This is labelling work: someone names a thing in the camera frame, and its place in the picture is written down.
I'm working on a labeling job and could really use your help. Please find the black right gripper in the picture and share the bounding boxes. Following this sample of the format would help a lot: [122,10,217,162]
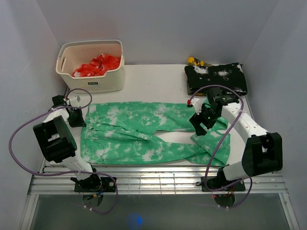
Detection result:
[189,104,220,136]

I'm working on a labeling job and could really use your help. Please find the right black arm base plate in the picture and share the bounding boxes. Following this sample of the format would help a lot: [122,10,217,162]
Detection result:
[200,176,246,192]

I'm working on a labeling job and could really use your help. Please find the green white tie-dye trousers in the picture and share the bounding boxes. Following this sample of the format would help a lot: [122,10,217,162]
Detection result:
[81,102,230,166]

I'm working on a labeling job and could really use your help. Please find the yellow camouflage folded trousers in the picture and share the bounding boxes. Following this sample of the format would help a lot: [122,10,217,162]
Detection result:
[186,57,212,95]

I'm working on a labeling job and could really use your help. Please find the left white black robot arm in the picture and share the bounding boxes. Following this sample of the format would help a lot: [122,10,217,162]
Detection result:
[33,95,102,192]

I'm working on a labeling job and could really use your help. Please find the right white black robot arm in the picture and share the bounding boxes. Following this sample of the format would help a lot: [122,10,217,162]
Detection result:
[187,85,283,192]

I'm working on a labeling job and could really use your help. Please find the cream perforated plastic basket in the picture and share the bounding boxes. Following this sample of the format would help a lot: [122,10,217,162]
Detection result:
[56,40,125,93]

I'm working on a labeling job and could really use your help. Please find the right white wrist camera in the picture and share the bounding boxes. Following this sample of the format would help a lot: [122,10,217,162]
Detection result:
[187,97,205,115]

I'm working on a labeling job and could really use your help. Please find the black white folded trousers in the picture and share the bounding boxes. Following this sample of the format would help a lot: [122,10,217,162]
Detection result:
[184,63,248,95]

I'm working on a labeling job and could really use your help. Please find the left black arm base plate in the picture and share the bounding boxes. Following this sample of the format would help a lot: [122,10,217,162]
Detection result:
[71,175,117,193]

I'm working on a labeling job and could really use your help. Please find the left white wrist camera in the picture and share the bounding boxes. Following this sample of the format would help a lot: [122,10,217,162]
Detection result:
[66,96,80,107]

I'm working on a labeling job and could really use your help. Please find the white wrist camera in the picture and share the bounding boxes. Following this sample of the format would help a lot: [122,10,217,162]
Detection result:
[187,97,205,115]
[66,96,80,107]

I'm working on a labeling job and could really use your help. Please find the red white garment in basket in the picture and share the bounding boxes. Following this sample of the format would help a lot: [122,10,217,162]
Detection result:
[72,54,121,78]

